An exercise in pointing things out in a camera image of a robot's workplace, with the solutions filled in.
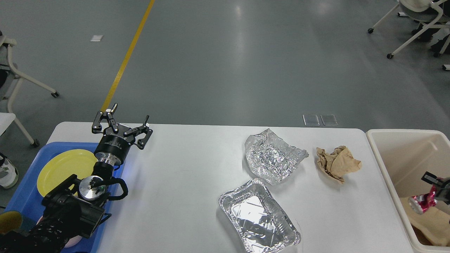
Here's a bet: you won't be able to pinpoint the brown paper bag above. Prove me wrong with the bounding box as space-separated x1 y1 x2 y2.
400 197 450 247

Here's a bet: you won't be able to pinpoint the standing person dark trousers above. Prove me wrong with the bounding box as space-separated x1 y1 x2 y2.
0 45 18 189

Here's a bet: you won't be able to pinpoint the small white side table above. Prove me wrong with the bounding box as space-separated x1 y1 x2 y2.
0 112 16 135

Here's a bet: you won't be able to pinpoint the crushed red can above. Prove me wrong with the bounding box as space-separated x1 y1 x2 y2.
408 186 438 215

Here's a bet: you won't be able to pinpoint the grey office chair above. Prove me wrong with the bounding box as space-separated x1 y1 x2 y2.
0 34 60 147

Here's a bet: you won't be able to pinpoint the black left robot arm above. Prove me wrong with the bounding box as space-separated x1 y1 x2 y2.
1 103 153 253

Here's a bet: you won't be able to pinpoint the pink plastic mug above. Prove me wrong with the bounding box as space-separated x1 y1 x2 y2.
64 235 83 248

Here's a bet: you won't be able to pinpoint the aluminium foil sheet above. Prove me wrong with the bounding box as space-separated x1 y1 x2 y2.
244 128 309 185

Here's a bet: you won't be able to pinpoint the blue plastic tray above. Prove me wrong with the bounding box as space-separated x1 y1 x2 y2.
5 142 104 253

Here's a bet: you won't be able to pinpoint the seated person dark trousers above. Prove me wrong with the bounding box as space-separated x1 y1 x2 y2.
411 0 450 53

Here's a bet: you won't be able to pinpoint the blue yellow cup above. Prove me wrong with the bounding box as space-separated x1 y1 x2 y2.
0 211 24 234

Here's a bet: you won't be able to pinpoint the brown paper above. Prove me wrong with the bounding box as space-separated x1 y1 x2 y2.
316 145 362 184

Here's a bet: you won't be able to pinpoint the yellow plastic plate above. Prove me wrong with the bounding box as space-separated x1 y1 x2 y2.
37 149 97 197

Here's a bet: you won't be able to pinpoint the beige plastic bin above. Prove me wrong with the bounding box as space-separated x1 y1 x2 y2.
366 129 450 253

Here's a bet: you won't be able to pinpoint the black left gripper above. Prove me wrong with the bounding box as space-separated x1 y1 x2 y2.
92 103 153 165

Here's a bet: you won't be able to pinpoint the white rolling chair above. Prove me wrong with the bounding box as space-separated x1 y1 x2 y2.
367 0 449 59

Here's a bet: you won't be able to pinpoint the aluminium foil tray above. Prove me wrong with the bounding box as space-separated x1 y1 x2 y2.
218 178 302 253

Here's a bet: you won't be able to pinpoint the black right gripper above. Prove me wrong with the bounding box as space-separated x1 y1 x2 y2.
421 171 450 205

